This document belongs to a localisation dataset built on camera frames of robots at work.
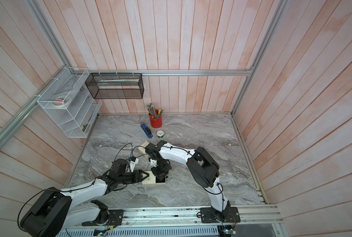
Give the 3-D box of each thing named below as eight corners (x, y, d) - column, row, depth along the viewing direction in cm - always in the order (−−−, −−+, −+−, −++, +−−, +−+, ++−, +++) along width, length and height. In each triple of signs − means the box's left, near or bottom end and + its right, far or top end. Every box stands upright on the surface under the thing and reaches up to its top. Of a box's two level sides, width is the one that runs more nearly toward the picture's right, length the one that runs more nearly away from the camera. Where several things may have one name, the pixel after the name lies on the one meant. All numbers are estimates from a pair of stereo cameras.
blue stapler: (149, 139, 107) (148, 135, 103) (140, 126, 115) (139, 122, 111) (153, 136, 108) (153, 133, 104) (144, 124, 116) (143, 120, 112)
